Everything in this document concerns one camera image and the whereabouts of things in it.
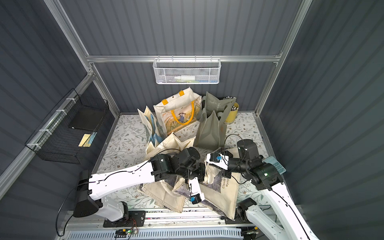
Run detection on cream tote with purple print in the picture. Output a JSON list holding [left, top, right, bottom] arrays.
[[172, 159, 240, 220]]

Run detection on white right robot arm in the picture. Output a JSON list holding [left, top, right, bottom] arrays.
[[206, 139, 317, 240]]

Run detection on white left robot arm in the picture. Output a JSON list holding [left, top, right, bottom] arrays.
[[73, 147, 206, 222]]

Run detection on olive green canvas bag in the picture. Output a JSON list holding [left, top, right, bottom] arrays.
[[194, 92, 236, 150]]

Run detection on cream tote bag front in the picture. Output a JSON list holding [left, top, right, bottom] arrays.
[[139, 131, 197, 214]]

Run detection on teal calculator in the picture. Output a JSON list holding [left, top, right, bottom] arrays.
[[262, 156, 287, 175]]

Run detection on yellow pencil cup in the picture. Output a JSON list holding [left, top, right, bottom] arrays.
[[225, 103, 239, 125]]

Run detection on cream tote blue print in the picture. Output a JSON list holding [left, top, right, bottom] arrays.
[[138, 106, 165, 154]]

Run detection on bundle of pencils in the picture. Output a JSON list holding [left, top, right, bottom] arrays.
[[222, 96, 237, 100]]

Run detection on white tube in basket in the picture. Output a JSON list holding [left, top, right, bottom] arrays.
[[174, 76, 196, 83]]

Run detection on yellow sticky notepad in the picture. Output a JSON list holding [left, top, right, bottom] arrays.
[[78, 134, 92, 148]]

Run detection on black notebook in basket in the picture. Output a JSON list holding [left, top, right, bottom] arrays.
[[68, 107, 105, 131]]

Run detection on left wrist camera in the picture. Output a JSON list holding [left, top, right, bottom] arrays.
[[188, 177, 205, 205]]

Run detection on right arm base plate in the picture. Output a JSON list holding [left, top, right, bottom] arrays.
[[223, 212, 245, 225]]

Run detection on cream tote yellow handles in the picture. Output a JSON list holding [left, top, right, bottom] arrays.
[[154, 88, 202, 135]]

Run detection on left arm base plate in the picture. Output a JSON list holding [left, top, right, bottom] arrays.
[[103, 211, 146, 228]]

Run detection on white wire wall basket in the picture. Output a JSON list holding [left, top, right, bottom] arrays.
[[153, 58, 222, 85]]

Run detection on black wire wall basket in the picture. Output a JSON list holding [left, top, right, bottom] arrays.
[[25, 91, 109, 165]]

